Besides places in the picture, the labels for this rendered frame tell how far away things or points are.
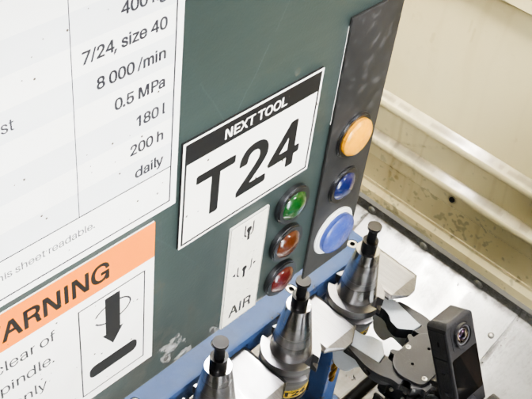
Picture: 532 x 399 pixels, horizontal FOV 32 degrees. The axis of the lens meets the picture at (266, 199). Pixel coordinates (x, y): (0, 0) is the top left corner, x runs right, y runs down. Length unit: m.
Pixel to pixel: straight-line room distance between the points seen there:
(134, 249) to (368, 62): 0.17
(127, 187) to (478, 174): 1.11
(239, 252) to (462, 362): 0.49
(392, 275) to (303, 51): 0.63
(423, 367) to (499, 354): 0.56
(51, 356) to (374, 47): 0.23
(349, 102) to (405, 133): 1.02
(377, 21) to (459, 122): 0.97
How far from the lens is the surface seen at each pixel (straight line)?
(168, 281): 0.48
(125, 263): 0.44
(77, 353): 0.47
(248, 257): 0.53
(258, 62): 0.43
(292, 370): 0.95
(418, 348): 1.02
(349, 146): 0.54
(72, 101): 0.36
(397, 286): 1.05
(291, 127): 0.48
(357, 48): 0.50
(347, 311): 1.00
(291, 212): 0.53
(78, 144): 0.37
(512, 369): 1.55
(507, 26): 1.35
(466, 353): 0.98
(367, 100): 0.54
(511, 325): 1.57
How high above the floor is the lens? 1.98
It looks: 43 degrees down
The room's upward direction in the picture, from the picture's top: 8 degrees clockwise
